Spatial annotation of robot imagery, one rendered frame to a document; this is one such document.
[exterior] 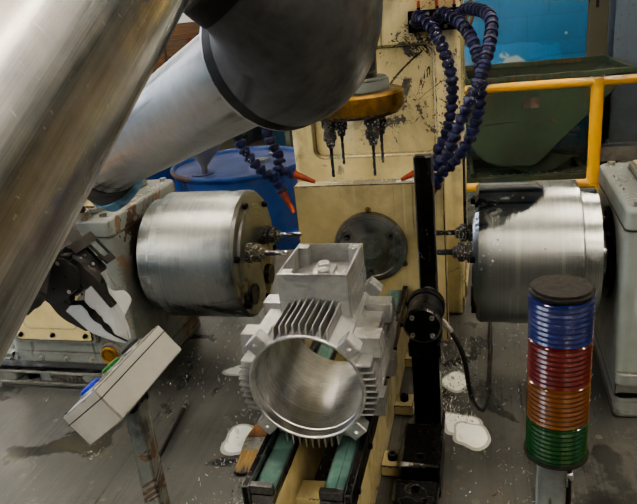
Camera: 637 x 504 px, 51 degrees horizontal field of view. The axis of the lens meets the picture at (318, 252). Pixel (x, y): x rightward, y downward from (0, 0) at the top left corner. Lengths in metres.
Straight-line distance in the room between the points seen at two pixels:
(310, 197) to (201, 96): 0.84
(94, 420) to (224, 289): 0.44
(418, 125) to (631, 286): 0.54
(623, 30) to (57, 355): 5.29
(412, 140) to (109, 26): 1.18
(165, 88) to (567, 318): 0.41
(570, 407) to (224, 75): 0.45
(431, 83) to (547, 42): 4.93
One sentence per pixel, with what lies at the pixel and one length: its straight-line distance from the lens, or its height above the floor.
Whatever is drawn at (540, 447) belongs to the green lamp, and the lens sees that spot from 0.73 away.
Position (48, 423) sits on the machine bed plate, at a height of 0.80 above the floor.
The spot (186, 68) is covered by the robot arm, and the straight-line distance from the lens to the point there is 0.54.
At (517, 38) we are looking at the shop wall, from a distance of 6.26.
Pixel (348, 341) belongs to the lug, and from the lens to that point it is 0.84.
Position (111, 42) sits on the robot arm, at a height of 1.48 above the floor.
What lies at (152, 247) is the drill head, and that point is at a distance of 1.26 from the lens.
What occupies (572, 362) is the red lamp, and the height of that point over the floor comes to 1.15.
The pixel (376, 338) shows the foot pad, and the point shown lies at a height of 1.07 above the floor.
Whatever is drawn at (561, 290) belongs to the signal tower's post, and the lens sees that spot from 0.65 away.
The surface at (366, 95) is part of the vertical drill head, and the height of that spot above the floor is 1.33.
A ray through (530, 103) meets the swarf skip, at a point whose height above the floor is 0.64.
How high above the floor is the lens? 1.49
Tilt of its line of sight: 21 degrees down
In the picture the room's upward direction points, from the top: 6 degrees counter-clockwise
